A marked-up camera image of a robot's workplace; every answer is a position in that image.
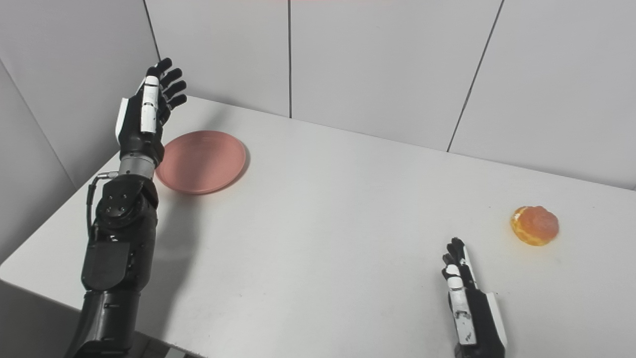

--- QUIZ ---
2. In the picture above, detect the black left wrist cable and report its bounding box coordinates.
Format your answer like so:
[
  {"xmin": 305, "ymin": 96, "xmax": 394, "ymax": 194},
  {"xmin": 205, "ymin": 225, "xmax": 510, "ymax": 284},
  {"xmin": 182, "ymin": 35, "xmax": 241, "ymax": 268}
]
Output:
[{"xmin": 86, "ymin": 171, "xmax": 119, "ymax": 239}]

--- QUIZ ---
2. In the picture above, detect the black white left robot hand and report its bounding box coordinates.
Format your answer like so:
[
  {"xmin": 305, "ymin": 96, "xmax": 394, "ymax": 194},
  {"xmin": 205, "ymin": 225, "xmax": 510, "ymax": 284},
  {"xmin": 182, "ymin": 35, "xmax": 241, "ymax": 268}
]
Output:
[{"xmin": 115, "ymin": 58, "xmax": 188, "ymax": 168}]

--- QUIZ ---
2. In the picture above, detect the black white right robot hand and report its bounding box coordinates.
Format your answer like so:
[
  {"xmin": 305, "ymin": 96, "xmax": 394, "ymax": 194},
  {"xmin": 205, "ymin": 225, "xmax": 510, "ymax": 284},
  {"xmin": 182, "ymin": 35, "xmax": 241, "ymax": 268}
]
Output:
[{"xmin": 442, "ymin": 237, "xmax": 509, "ymax": 358}]

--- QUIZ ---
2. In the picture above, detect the pink round plate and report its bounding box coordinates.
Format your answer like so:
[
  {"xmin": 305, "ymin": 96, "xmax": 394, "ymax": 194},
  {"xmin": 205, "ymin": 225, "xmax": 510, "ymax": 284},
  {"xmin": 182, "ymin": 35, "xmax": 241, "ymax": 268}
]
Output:
[{"xmin": 155, "ymin": 130, "xmax": 247, "ymax": 195}]

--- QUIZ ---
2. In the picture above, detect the orange cream puff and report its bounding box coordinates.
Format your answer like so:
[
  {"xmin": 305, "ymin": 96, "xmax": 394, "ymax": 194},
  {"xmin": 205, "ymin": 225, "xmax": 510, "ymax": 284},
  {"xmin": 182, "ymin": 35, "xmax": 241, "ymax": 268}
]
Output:
[{"xmin": 510, "ymin": 205, "xmax": 560, "ymax": 247}]

